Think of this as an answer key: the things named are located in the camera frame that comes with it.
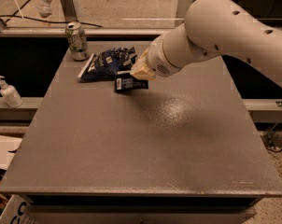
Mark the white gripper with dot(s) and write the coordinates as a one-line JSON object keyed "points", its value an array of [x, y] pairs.
{"points": [[157, 61]]}

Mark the blue rxbar blueberry wrapper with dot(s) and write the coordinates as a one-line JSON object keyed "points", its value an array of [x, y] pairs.
{"points": [[125, 82]]}

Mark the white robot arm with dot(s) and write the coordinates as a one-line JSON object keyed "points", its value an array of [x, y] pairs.
{"points": [[212, 28]]}

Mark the blue chip bag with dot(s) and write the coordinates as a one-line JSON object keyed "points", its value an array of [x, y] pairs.
{"points": [[105, 65]]}

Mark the green soda can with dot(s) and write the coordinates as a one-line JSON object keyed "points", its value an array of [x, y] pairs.
{"points": [[77, 41]]}

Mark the white pump dispenser bottle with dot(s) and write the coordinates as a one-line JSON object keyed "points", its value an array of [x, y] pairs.
{"points": [[10, 94]]}

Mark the white cardboard box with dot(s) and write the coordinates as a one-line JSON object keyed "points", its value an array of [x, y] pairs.
{"points": [[15, 212]]}

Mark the left metal bracket post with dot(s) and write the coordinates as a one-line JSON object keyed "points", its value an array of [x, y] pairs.
{"points": [[69, 10]]}

